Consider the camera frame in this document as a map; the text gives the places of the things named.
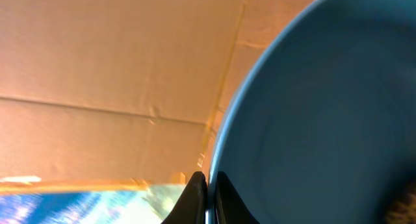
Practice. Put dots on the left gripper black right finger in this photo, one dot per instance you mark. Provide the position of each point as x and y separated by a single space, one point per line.
228 206

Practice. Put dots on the large blue bowl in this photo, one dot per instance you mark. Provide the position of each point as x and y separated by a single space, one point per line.
322 129

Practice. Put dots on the brown food scraps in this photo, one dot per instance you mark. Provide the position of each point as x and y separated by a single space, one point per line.
402 209

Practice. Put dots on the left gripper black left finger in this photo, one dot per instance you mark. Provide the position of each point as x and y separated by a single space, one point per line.
190 208

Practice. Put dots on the cardboard box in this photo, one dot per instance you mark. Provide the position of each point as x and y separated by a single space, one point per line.
123 89

